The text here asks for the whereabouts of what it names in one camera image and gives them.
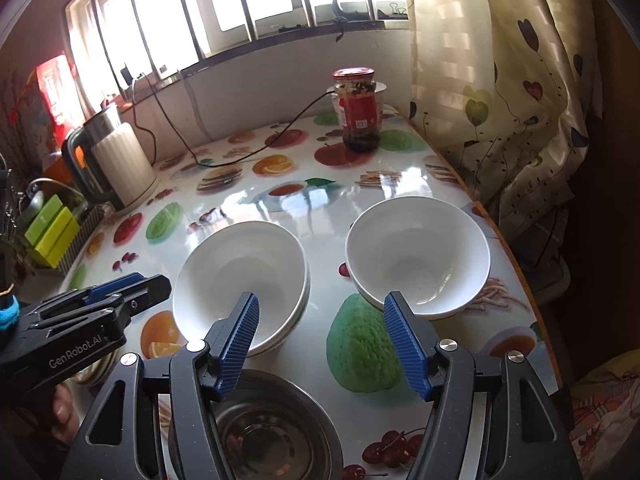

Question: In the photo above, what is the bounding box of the stainless steel bowl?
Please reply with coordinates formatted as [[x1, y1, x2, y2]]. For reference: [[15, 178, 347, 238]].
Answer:
[[169, 369, 346, 480]]

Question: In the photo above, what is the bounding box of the colourful wall poster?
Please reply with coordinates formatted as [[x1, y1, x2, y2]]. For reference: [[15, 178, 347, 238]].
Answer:
[[37, 55, 83, 126]]

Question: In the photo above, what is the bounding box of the thin green box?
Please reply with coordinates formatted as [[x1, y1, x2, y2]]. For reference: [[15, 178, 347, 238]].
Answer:
[[24, 194, 65, 246]]

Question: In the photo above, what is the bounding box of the white electric kettle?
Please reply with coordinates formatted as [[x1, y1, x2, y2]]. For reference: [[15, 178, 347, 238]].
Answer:
[[61, 102, 161, 211]]

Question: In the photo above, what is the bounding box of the floral printed cloth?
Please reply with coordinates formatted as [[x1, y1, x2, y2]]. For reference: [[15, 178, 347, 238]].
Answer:
[[570, 350, 640, 480]]

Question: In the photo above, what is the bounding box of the food printed tablecloth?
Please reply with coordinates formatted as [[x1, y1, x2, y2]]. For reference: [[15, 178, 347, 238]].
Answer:
[[60, 105, 551, 480]]

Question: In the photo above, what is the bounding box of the glass jar with red label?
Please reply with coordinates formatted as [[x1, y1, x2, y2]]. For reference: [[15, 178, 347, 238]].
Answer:
[[331, 66, 383, 153]]

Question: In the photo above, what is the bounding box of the grey zigzag patterned tray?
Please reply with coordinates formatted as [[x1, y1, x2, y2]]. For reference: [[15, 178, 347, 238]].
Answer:
[[47, 202, 106, 278]]

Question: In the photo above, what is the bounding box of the small white blue-banded bowl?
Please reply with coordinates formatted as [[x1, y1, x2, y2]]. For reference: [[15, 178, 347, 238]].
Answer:
[[345, 196, 492, 321]]

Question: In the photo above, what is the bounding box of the white oval device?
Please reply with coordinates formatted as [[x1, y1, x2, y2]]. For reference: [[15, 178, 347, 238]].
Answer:
[[17, 180, 51, 221]]

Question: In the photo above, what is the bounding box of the window with metal bars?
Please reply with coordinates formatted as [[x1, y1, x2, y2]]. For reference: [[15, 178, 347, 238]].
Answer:
[[64, 0, 416, 98]]

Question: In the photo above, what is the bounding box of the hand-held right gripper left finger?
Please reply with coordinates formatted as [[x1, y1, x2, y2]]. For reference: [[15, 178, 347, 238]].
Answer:
[[60, 291, 261, 480]]

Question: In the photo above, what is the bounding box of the large white blue-banded bowl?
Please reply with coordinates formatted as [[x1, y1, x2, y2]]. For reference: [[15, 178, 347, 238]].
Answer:
[[172, 220, 312, 359]]

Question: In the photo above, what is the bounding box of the thick lime green box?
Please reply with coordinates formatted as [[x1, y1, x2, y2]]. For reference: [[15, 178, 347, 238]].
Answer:
[[31, 206, 82, 268]]

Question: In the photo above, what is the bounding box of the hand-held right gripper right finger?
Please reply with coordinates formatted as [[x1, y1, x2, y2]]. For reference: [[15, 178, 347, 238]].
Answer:
[[382, 291, 583, 480]]

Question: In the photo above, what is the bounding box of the person's left hand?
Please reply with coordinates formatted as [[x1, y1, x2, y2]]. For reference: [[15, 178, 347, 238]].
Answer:
[[50, 382, 81, 441]]

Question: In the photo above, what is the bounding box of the heart printed curtain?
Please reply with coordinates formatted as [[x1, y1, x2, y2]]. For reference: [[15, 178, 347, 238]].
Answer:
[[407, 0, 608, 271]]

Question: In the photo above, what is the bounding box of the black power cable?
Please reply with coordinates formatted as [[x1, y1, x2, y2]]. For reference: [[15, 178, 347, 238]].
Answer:
[[131, 72, 341, 168]]

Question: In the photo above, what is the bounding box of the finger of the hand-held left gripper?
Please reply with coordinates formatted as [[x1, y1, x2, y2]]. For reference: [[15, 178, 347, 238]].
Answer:
[[75, 271, 148, 308], [107, 274, 173, 323]]

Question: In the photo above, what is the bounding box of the cream plate with brown patch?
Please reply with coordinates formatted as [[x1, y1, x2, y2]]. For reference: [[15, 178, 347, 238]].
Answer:
[[75, 352, 118, 388]]

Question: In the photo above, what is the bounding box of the black curved object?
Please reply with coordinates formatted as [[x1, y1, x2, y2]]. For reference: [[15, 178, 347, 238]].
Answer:
[[330, 0, 373, 41]]

